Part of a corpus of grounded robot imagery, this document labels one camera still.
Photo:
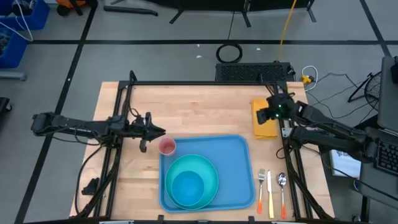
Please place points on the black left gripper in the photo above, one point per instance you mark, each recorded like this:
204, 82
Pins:
141, 130

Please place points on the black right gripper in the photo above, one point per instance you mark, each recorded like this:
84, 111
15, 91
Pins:
281, 109

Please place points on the pink plastic cup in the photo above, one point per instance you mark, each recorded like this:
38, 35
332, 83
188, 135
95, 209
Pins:
167, 147

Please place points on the yellow cloth napkin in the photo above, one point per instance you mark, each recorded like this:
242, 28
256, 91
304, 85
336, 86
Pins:
264, 132

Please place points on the teal round plate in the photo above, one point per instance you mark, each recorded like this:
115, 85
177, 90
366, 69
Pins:
186, 163

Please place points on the blue ribbed bowl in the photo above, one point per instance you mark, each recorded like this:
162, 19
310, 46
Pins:
188, 188

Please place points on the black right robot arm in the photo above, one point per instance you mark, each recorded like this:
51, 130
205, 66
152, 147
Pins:
326, 137

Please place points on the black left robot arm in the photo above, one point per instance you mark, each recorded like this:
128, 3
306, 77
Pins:
77, 126

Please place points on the blue plastic tray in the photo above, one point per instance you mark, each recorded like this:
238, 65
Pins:
233, 155

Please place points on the yellow power plug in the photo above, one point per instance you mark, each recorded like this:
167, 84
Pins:
306, 79

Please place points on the black perforated metal box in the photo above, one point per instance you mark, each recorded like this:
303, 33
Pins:
252, 72

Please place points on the black table clamp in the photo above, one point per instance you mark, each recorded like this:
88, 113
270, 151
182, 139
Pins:
91, 186

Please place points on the white labelled box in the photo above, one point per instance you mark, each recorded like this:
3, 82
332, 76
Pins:
345, 168

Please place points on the grey laptop computer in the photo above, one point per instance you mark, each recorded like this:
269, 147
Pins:
370, 180

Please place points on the black vacuum wand tube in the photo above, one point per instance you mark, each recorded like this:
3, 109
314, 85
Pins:
130, 11

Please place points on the orange shop vacuum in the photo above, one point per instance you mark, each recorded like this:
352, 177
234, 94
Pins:
74, 3

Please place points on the grey metal bar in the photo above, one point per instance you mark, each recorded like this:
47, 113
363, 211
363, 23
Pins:
12, 76

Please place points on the blue plastic storage bin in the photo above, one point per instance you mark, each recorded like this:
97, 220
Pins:
12, 49
34, 17

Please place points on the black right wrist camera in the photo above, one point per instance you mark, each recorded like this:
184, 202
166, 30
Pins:
262, 115

